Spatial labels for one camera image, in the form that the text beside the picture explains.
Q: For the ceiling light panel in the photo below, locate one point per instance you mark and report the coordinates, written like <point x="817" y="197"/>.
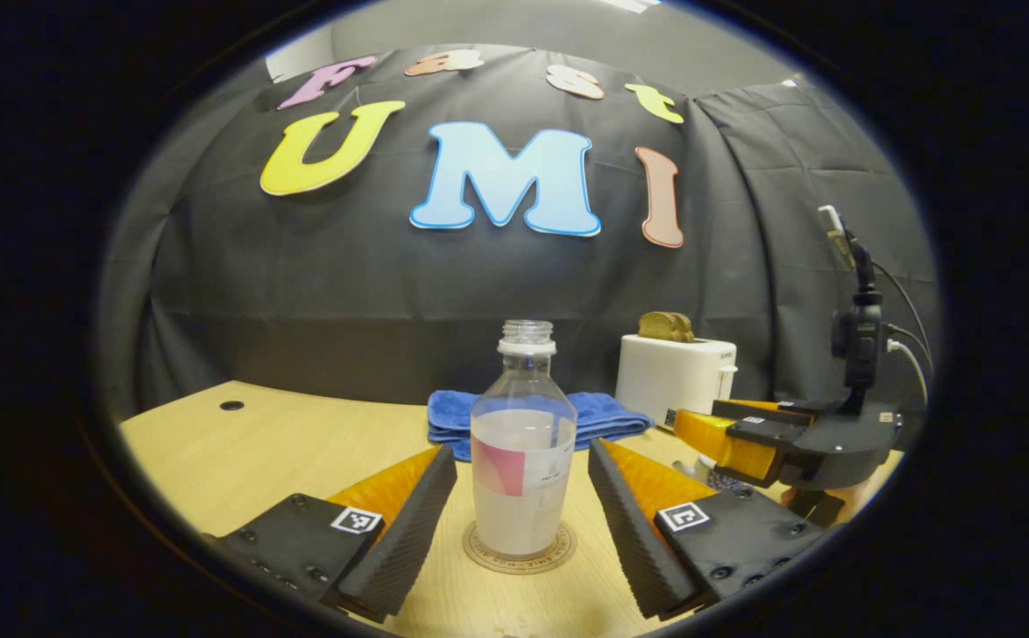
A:
<point x="629" y="3"/>

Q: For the clear plastic water bottle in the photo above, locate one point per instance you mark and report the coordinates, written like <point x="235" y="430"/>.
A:
<point x="523" y="496"/>

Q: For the black backdrop cloth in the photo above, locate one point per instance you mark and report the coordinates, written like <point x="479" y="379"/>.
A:
<point x="301" y="283"/>

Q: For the brown toast slice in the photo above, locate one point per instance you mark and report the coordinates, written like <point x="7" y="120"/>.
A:
<point x="684" y="328"/>
<point x="653" y="326"/>

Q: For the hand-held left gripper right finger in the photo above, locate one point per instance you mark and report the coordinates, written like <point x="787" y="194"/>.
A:
<point x="629" y="532"/>

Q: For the folded blue towel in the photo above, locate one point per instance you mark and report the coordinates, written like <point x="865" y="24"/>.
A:
<point x="607" y="415"/>

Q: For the round wooden coaster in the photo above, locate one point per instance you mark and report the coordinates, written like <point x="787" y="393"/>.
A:
<point x="479" y="554"/>

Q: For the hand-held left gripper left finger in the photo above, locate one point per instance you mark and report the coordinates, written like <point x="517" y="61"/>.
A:
<point x="412" y="532"/>

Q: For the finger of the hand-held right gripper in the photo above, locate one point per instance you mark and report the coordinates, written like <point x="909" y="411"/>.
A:
<point x="767" y="432"/>
<point x="744" y="408"/>

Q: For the white toaster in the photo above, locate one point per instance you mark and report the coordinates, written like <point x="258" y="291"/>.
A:
<point x="665" y="377"/>

